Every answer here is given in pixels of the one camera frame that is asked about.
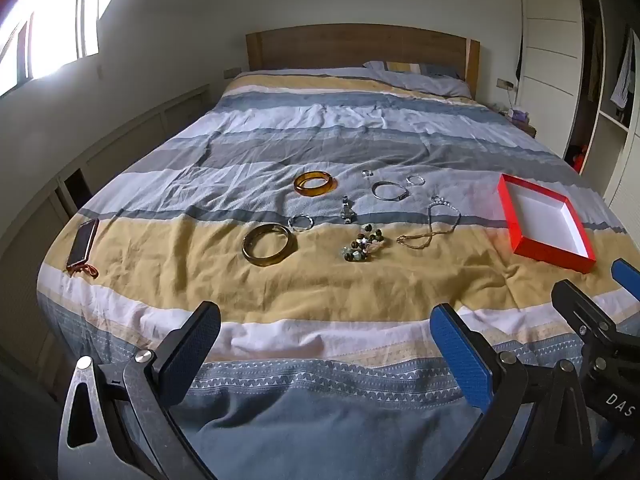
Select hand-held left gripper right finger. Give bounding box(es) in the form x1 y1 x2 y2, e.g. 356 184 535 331
430 303 594 480

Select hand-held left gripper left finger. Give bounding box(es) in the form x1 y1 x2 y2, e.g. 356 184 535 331
57 301 222 480

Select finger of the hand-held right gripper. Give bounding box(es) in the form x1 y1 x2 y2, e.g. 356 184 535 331
551 280 622 361
611 258 640 307

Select red shallow box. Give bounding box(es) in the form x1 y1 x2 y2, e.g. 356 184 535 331
497 173 597 275

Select gold chain necklace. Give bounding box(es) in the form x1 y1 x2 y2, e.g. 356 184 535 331
396 227 437 251

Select beaded bracelet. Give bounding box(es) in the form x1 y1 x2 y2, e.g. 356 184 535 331
341 223 390 262

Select smartphone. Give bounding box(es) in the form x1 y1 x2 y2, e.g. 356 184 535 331
66 218 100 269

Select thin silver bangle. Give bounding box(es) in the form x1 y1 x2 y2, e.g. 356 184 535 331
371 180 410 203

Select hanging clothes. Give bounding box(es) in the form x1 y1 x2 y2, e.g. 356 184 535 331
609 30 637 111

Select amber bangle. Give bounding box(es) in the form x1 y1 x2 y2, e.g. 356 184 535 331
293 171 338 197

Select white wardrobe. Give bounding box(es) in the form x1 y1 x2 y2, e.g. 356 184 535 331
515 0 640 201

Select striped duvet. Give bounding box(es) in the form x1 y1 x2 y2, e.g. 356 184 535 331
36 66 640 480

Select striped pillow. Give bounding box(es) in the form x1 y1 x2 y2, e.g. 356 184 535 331
362 60 472 98

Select wooden headboard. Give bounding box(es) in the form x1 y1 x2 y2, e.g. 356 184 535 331
245 23 481 98

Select window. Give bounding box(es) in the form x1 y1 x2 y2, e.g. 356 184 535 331
0 0 141 96

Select low wall cabinet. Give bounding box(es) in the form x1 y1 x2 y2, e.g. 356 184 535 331
0 85 211 311

